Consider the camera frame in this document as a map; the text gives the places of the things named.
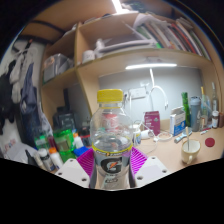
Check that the short bright tube light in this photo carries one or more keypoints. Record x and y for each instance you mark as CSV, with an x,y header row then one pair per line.
x,y
117,5

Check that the green transparent container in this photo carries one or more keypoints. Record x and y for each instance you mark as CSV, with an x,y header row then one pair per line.
x,y
64,143

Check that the pale blue tube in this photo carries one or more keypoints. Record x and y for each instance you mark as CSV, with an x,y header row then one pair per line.
x,y
182,137

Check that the black boxy device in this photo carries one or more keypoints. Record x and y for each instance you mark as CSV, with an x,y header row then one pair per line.
x,y
65,119

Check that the white charger block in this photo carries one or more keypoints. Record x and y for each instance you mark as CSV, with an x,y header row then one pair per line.
x,y
146,134

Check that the white power strip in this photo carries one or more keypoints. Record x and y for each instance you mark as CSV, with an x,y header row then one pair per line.
x,y
137,93

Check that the clear bottle with yellow cap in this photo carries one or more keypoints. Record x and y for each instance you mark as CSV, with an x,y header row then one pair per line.
x,y
205,111

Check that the flat round red coaster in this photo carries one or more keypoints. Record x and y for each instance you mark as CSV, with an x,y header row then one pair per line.
x,y
210,142

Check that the wooden stirring stick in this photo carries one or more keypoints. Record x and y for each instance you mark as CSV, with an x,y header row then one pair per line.
x,y
187,138

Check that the magenta snack pouch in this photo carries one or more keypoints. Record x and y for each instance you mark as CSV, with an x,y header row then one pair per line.
x,y
152,122

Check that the clear yellow-capped drink bottle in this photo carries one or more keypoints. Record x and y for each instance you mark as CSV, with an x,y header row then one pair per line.
x,y
111,146

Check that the dark green tall bottle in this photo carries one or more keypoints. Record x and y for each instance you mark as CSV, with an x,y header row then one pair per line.
x,y
185,110

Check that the white bottle with orange cap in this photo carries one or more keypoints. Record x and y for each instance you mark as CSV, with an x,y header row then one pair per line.
x,y
56,160

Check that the green and red marker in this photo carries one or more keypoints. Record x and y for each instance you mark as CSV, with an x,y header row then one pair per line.
x,y
205,131

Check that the blue and white box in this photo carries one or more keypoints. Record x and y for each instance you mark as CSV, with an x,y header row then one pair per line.
x,y
177,121

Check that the hanging clothes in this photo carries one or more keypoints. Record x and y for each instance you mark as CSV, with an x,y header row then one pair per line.
x,y
28,90

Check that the cream ceramic mug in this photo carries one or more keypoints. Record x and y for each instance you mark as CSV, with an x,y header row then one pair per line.
x,y
190,154

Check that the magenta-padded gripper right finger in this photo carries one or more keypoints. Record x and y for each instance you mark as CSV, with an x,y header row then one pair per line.
x,y
138,160

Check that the white-lidded brown jar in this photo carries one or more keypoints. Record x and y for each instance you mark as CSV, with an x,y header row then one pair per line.
x,y
215,120

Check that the long white light bar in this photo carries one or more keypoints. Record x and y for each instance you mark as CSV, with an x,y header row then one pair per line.
x,y
150,66

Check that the grey water bottle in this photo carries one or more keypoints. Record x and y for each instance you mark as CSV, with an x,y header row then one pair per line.
x,y
195,115

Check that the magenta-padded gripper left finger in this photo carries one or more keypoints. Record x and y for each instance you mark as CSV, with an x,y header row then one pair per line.
x,y
85,161

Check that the large clear glass bottle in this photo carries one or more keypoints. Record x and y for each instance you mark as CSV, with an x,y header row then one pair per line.
x,y
214,98

